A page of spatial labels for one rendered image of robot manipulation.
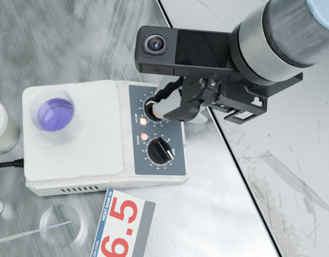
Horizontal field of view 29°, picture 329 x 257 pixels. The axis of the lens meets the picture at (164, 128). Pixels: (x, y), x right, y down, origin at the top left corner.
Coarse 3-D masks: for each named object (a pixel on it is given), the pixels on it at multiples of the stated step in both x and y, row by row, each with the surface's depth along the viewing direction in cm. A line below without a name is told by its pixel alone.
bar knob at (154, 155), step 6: (162, 138) 79; (150, 144) 80; (156, 144) 79; (162, 144) 79; (168, 144) 81; (150, 150) 80; (156, 150) 80; (162, 150) 79; (168, 150) 79; (150, 156) 79; (156, 156) 80; (162, 156) 80; (168, 156) 79; (156, 162) 80; (162, 162) 80
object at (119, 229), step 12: (120, 204) 81; (132, 204) 82; (108, 216) 80; (120, 216) 81; (132, 216) 82; (108, 228) 80; (120, 228) 81; (132, 228) 82; (108, 240) 80; (120, 240) 81; (108, 252) 80; (120, 252) 81
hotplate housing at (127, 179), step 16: (128, 96) 81; (128, 112) 80; (128, 128) 79; (128, 144) 79; (16, 160) 82; (128, 160) 78; (112, 176) 78; (128, 176) 78; (144, 176) 79; (160, 176) 80; (176, 176) 81; (48, 192) 81; (64, 192) 82; (80, 192) 83
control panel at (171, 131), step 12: (132, 96) 81; (144, 96) 82; (168, 96) 83; (132, 108) 80; (132, 120) 80; (168, 120) 82; (132, 132) 79; (144, 132) 80; (156, 132) 81; (168, 132) 82; (180, 132) 83; (144, 144) 80; (180, 144) 82; (144, 156) 79; (180, 156) 82; (144, 168) 79; (156, 168) 80; (168, 168) 80; (180, 168) 81
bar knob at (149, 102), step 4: (148, 100) 81; (152, 100) 80; (156, 100) 80; (148, 104) 80; (152, 104) 80; (144, 108) 81; (148, 108) 81; (152, 108) 81; (148, 112) 81; (152, 112) 81; (148, 116) 81; (152, 116) 81; (156, 120) 81; (160, 120) 82
